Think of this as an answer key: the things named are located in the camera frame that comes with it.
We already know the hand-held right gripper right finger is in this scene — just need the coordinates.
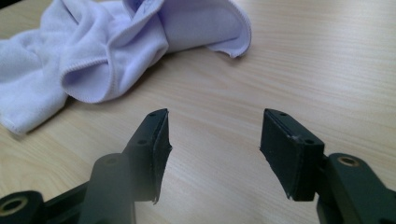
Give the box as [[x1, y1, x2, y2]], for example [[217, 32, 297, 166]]
[[260, 107, 396, 224]]

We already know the white printed towel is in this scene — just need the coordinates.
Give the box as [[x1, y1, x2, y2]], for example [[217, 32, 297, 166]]
[[0, 0, 252, 136]]

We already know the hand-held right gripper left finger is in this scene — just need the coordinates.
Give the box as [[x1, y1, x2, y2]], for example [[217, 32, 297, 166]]
[[78, 107, 173, 224]]

